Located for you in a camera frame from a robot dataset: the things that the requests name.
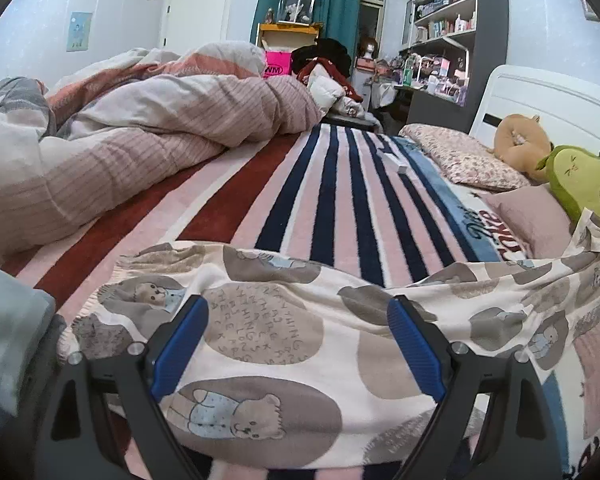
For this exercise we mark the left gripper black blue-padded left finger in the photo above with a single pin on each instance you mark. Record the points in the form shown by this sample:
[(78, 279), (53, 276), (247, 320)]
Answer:
[(77, 439)]

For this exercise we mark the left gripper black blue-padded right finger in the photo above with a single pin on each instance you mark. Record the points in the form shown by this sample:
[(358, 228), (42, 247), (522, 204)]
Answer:
[(517, 439)]

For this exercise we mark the beige bear-print pants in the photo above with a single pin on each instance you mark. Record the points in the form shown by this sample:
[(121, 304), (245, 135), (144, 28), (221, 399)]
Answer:
[(298, 368)]

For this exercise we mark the light blue cloth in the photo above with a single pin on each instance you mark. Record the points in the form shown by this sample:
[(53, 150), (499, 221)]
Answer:
[(25, 367)]

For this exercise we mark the plain pink pillow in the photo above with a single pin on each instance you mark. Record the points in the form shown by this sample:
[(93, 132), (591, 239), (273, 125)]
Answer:
[(536, 218)]

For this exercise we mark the green avocado plush toy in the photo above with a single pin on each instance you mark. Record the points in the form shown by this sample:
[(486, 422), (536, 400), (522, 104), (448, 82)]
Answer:
[(574, 177)]

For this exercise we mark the floral pink pillow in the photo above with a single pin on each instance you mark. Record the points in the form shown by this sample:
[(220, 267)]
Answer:
[(463, 159)]

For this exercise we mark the striped pink navy blanket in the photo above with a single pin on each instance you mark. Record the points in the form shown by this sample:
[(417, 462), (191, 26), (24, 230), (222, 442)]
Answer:
[(324, 195)]

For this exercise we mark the small white box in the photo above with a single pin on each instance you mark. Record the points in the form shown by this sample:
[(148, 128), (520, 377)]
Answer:
[(394, 163)]

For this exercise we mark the tan plush toy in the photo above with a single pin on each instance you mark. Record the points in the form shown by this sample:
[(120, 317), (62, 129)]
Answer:
[(522, 143)]

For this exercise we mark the pink striped crumpled duvet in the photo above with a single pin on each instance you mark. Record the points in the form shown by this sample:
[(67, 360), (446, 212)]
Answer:
[(109, 131)]

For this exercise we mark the white bed headboard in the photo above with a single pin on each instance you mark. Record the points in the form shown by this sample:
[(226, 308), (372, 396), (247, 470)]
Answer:
[(568, 107)]

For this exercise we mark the pile of dark clothes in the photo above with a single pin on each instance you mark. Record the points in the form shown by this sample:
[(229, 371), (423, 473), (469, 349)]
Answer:
[(324, 68)]

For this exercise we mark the bright pink bag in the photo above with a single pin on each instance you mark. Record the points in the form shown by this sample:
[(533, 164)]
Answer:
[(278, 63)]

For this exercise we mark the dark grey bookshelf unit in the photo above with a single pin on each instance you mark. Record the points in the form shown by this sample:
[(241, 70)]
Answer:
[(456, 45)]

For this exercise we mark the white door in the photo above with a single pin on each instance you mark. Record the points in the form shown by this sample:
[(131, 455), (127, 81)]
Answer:
[(190, 24)]

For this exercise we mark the yellow small shelf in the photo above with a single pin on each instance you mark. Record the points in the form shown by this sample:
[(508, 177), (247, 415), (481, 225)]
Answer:
[(285, 37)]

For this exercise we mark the clear display case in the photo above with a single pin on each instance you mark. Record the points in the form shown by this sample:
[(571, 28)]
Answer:
[(295, 12)]

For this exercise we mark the blue wall poster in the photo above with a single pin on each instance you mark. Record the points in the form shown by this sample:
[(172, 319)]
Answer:
[(79, 31)]

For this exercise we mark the framed wall picture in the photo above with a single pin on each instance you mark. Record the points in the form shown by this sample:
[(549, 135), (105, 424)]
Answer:
[(589, 12)]

